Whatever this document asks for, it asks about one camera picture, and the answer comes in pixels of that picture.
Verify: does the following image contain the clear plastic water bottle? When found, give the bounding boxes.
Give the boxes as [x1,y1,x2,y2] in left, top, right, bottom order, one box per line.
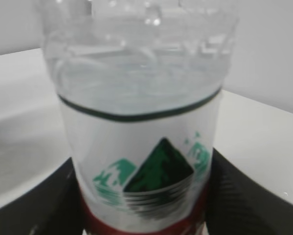
[35,0,239,235]

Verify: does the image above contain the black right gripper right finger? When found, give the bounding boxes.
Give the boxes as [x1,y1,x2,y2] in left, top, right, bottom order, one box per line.
[205,149,293,235]

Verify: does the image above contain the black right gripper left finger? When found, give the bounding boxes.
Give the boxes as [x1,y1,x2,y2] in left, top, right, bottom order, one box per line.
[0,159,84,235]

